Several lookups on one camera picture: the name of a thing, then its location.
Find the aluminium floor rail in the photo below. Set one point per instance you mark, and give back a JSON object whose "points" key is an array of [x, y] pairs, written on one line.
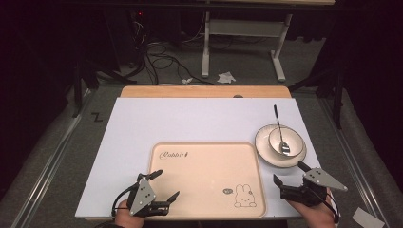
{"points": [[355, 164], [47, 167]]}

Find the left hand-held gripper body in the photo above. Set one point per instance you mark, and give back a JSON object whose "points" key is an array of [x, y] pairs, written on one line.
{"points": [[142, 196]]}

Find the flat white paper piece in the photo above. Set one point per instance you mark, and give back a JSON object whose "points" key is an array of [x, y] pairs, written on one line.
{"points": [[367, 218]]}

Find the white bowl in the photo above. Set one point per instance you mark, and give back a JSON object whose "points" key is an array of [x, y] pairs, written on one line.
{"points": [[294, 141]]}

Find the person's left hand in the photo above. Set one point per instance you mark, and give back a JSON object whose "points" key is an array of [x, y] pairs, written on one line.
{"points": [[126, 220]]}

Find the person's right hand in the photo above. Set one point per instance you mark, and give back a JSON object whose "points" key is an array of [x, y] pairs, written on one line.
{"points": [[316, 217]]}

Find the beige tray with rabbit print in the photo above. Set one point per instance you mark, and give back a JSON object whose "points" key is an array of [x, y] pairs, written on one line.
{"points": [[202, 180]]}

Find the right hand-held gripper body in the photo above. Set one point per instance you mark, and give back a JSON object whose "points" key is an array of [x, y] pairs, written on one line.
{"points": [[316, 180]]}

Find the small crumpled white paper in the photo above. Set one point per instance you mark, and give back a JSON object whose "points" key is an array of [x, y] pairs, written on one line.
{"points": [[187, 81]]}

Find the large crumpled white paper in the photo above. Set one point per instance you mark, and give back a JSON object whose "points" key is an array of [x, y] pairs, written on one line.
{"points": [[226, 77]]}

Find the black metal stand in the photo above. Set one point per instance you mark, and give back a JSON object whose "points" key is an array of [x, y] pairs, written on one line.
{"points": [[77, 88], [338, 95]]}

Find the white metal desk frame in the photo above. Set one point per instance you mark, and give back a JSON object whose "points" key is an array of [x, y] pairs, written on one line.
{"points": [[240, 28]]}

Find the white table mat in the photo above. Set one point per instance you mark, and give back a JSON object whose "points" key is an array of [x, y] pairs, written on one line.
{"points": [[177, 123]]}

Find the white plate with dark rim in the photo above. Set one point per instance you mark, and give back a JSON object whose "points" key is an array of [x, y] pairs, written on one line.
{"points": [[263, 148]]}

